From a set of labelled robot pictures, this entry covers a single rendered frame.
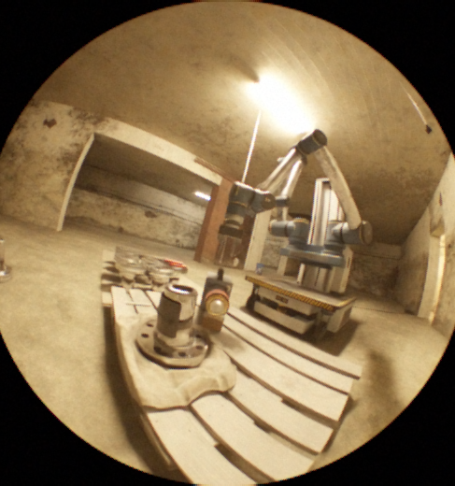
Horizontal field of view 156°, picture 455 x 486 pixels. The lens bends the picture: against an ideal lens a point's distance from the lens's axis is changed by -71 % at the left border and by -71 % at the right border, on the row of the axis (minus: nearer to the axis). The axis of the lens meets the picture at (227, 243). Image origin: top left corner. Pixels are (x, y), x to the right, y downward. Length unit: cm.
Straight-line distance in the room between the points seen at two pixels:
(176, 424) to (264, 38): 285
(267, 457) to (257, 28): 287
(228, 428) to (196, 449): 10
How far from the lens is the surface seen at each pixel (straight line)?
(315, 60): 258
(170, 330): 56
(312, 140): 139
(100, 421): 62
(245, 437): 48
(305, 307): 136
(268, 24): 245
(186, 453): 43
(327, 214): 219
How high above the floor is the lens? 55
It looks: 3 degrees up
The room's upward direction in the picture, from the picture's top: 14 degrees clockwise
